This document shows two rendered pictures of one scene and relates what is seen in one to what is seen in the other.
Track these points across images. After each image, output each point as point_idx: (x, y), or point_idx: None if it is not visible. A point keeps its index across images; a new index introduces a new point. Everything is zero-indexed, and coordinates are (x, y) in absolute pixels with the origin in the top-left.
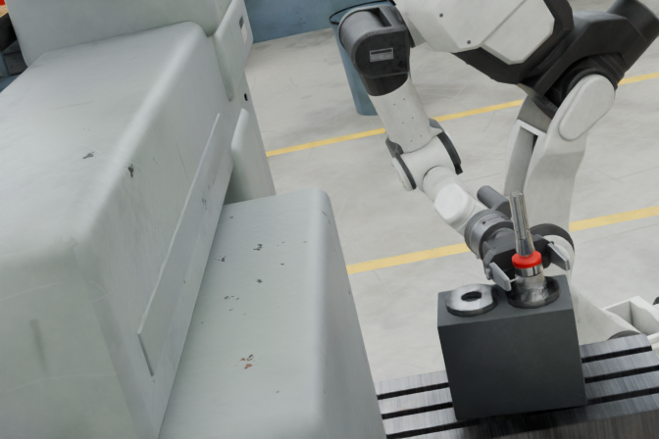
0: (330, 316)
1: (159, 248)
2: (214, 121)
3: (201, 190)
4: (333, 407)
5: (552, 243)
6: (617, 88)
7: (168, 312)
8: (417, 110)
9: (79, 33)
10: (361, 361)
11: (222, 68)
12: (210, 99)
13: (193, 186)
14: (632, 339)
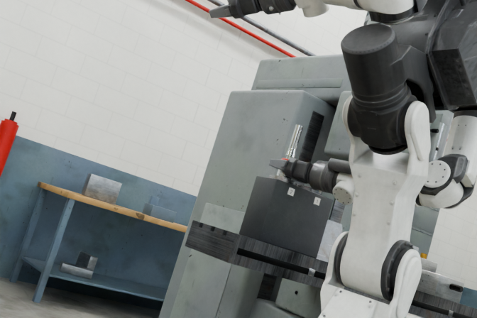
0: (257, 96)
1: (276, 77)
2: (336, 77)
3: (304, 82)
4: (238, 100)
5: (287, 161)
6: (353, 108)
7: (267, 85)
8: (447, 140)
9: None
10: (271, 135)
11: None
12: (340, 72)
13: (301, 79)
14: (241, 235)
